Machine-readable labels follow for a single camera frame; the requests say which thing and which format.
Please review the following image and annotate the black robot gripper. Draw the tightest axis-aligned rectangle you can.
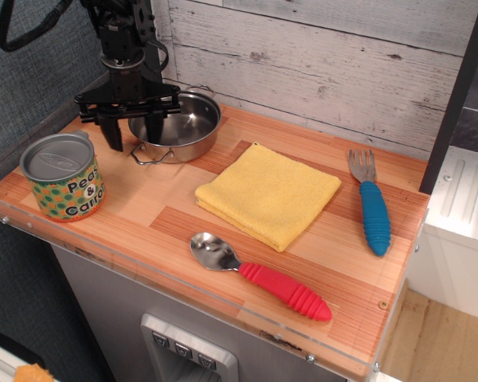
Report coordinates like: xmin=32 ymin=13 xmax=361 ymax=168
xmin=75 ymin=55 xmax=181 ymax=152

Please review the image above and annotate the stainless steel pot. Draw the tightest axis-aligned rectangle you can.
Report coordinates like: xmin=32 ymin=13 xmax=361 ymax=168
xmin=129 ymin=84 xmax=221 ymax=166

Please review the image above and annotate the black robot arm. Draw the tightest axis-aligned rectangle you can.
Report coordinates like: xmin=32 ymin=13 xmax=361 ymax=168
xmin=75 ymin=1 xmax=180 ymax=151

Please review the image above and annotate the peas and carrots can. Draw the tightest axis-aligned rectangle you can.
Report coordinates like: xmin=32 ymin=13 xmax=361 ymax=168
xmin=20 ymin=131 xmax=106 ymax=222

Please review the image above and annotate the yellow folded cloth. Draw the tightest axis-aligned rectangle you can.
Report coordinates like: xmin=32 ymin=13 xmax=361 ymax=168
xmin=195 ymin=142 xmax=341 ymax=252

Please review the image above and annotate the grey cabinet with dispenser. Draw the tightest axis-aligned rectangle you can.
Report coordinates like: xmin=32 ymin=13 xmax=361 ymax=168
xmin=53 ymin=247 xmax=342 ymax=381

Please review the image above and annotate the orange object at corner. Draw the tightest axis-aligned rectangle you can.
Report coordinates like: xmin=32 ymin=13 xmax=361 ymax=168
xmin=13 ymin=364 xmax=55 ymax=382

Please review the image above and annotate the white toy sink unit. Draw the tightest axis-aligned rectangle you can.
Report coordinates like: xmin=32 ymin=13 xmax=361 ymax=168
xmin=404 ymin=57 xmax=478 ymax=325

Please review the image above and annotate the spoon with red handle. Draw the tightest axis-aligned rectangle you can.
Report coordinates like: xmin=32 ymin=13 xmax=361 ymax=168
xmin=190 ymin=232 xmax=332 ymax=322

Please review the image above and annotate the fork with blue handle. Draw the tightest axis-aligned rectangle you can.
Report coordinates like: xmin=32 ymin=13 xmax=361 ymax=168
xmin=348 ymin=150 xmax=391 ymax=256

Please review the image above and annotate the dark right shelf post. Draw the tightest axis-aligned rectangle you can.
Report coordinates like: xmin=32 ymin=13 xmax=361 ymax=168
xmin=419 ymin=15 xmax=478 ymax=195

